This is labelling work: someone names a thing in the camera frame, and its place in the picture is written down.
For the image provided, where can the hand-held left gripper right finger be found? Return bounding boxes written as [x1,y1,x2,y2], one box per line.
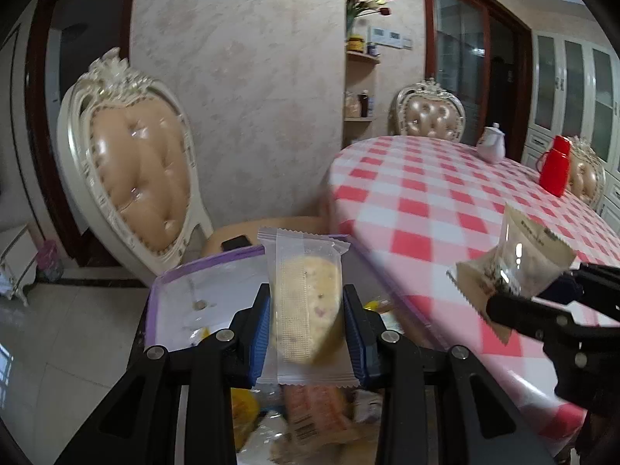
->
[341,285,558,465]

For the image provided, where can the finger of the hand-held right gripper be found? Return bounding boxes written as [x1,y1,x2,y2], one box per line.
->
[486,293,583,346]
[570,262,620,326]

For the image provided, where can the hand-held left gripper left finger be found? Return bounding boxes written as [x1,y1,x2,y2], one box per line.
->
[53,283,272,465]

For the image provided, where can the yellow cake packet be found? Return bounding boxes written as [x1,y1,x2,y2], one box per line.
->
[230,387,261,452]
[363,300,404,330]

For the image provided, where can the beige clear pastry packet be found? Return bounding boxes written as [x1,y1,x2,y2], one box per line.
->
[446,202,578,348]

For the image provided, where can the frosted round cracker packet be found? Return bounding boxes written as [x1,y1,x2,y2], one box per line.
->
[257,227,362,388]

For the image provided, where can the white purple-rimmed storage box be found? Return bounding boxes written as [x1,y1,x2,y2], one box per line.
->
[144,235,439,465]

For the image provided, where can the orange brown snack packet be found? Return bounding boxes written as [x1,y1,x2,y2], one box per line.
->
[281,385,353,447]

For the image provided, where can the cream tufted dining chair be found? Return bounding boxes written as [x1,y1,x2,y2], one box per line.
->
[567,136,606,210]
[390,79,467,144]
[57,48,340,290]

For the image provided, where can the red thermos jug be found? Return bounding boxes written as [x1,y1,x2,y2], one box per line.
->
[539,136,573,198]

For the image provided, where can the red white checked tablecloth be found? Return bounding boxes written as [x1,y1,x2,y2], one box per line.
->
[322,136,620,462]

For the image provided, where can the white porcelain teapot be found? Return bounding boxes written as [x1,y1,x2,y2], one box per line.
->
[476,123,506,164]

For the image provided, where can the white glass-front cabinet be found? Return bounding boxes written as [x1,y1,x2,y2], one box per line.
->
[520,29,620,234]

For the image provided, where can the pink waste bin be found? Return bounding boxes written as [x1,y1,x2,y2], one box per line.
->
[36,239,64,282]

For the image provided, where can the white side table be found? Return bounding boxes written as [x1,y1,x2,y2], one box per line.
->
[0,224,40,307]

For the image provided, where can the wooden framed glass door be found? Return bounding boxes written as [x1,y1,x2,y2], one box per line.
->
[420,0,534,157]

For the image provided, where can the wooden corner shelf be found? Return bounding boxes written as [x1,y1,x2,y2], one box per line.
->
[344,34,382,125]

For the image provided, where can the vase of red flowers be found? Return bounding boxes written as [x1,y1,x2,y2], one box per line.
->
[341,0,399,42]

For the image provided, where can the white wall switches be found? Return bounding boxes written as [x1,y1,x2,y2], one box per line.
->
[368,26,413,50]

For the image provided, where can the dark wooden door frame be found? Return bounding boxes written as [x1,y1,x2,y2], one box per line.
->
[23,0,142,268]

